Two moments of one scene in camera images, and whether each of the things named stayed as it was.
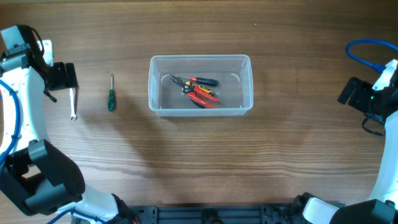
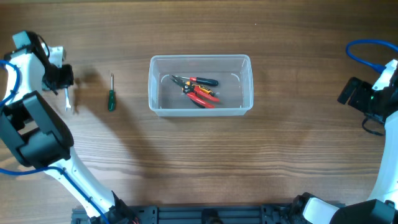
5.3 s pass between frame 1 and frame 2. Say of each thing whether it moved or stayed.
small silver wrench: moved
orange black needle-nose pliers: stayed
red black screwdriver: stayed
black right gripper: stayed
